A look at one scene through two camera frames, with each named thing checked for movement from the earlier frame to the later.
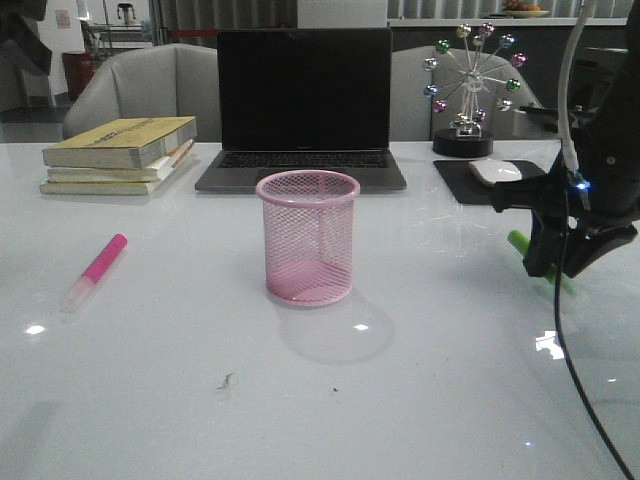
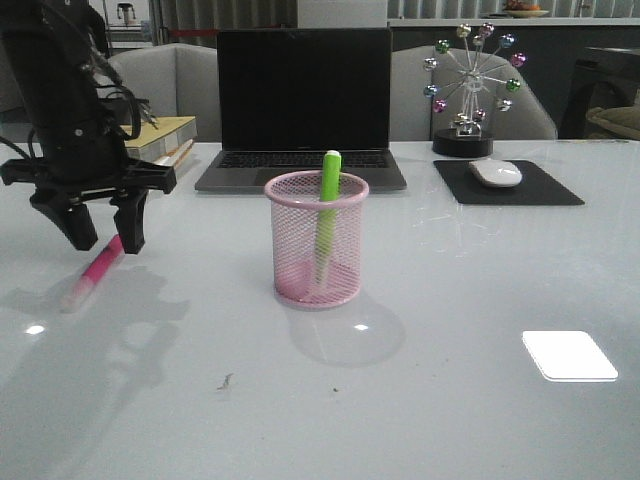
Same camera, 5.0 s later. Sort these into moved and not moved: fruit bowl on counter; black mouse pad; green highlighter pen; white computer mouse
Moved: green highlighter pen
Not moved: black mouse pad; white computer mouse; fruit bowl on counter
